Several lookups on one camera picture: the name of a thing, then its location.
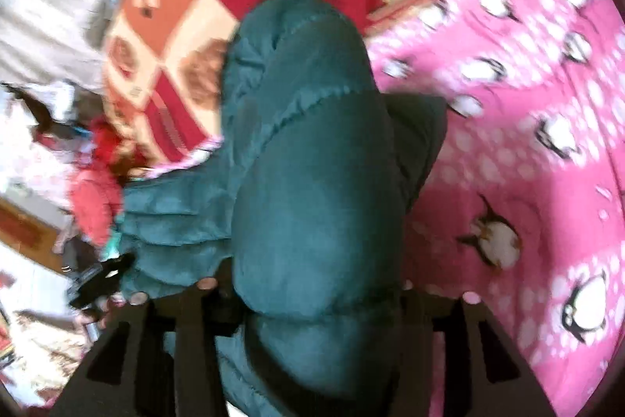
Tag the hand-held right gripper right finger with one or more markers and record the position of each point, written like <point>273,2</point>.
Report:
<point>415,324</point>

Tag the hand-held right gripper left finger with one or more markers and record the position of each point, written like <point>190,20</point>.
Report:
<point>195,324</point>

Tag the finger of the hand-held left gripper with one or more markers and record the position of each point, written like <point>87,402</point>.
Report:
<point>100,278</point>

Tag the teal puffer jacket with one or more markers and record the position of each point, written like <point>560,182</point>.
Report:
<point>302,182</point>

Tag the turquoise cloth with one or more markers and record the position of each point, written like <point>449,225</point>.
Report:
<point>113,241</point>

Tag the red garment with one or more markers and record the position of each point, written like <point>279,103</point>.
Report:
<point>97,197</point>

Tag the brown wooden furniture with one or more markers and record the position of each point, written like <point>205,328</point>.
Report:
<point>24,221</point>

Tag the pink penguin print blanket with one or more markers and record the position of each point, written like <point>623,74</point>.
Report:
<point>527,114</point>

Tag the red checkered printed blanket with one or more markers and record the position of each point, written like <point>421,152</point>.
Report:
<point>205,6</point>

